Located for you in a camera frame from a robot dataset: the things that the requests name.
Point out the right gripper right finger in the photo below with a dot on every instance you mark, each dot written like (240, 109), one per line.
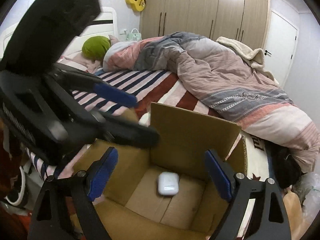
(268, 219)

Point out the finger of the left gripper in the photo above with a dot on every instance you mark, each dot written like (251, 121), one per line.
(110, 128)
(110, 93)

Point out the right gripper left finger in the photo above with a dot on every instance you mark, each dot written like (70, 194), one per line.
(50, 218)

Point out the white earbuds case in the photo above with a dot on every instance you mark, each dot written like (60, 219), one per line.
(168, 184)

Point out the pink pillow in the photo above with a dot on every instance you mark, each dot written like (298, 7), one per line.
(78, 61)

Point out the tan plush toy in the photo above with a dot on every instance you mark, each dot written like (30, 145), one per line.
(297, 222)

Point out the green round pillow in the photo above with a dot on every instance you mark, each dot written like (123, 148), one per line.
(96, 47)

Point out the clear plastic bags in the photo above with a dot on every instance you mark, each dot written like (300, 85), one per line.
(307, 182)

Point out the red patterned sleeve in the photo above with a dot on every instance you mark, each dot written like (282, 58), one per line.
(11, 155)

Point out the striped red pink bedspread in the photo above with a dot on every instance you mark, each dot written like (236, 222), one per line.
(163, 87)

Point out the black clothing heap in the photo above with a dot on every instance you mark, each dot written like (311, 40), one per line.
(286, 170)

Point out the white bed headboard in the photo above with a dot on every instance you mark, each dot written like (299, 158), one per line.
(104, 25)

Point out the brown cardboard box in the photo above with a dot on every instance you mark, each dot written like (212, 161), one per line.
(130, 206)

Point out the pale green handbag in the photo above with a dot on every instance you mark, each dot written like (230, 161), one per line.
(134, 35)

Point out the pink grey striped duvet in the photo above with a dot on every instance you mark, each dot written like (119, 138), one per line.
(236, 88)

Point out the beige wooden wardrobe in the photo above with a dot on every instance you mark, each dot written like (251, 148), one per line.
(242, 20)

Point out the white door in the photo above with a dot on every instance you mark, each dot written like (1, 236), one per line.
(280, 47)

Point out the black camera housing left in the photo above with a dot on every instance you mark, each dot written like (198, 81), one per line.
(44, 32)

